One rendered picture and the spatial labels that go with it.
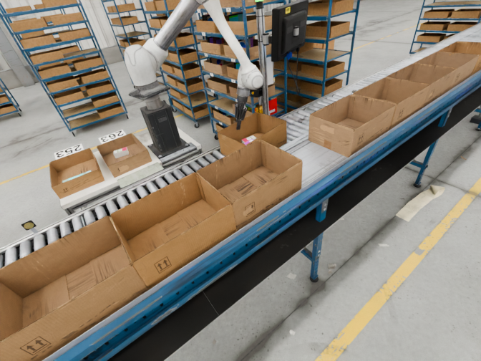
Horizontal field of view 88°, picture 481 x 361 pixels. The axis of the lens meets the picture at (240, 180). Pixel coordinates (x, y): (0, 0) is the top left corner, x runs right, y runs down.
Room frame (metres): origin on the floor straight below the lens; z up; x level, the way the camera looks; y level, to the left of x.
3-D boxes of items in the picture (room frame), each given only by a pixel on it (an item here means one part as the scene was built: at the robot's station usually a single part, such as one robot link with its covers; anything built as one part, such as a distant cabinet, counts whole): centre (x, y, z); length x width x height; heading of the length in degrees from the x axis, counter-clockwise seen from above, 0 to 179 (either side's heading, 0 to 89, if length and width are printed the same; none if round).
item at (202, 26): (3.06, -0.01, 1.39); 0.40 x 0.30 x 0.10; 29
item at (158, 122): (1.78, 0.53, 0.91); 0.26 x 0.26 x 0.33; 30
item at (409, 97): (1.52, -1.05, 0.96); 0.39 x 0.29 x 0.17; 121
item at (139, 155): (1.68, 0.84, 0.80); 0.38 x 0.28 x 0.10; 32
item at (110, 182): (1.72, 0.84, 0.74); 1.00 x 0.58 x 0.03; 120
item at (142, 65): (1.79, 0.53, 1.36); 0.18 x 0.16 x 0.22; 172
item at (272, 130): (1.56, -0.13, 0.83); 0.39 x 0.29 x 0.17; 127
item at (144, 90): (1.77, 0.54, 1.22); 0.22 x 0.18 x 0.06; 132
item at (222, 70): (3.06, -0.01, 0.99); 0.40 x 0.30 x 0.10; 29
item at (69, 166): (1.53, 1.13, 0.80); 0.38 x 0.28 x 0.10; 29
